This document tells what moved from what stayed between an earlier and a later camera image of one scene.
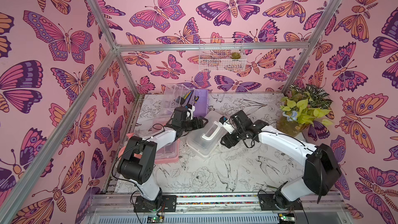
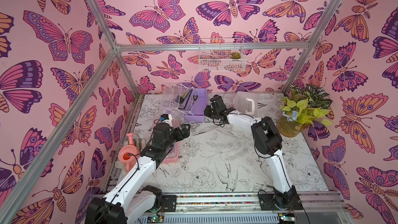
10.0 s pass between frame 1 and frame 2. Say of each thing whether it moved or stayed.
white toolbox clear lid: moved
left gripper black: moved
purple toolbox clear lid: stayed
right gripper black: moved
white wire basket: stayed
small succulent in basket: stayed
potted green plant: stayed
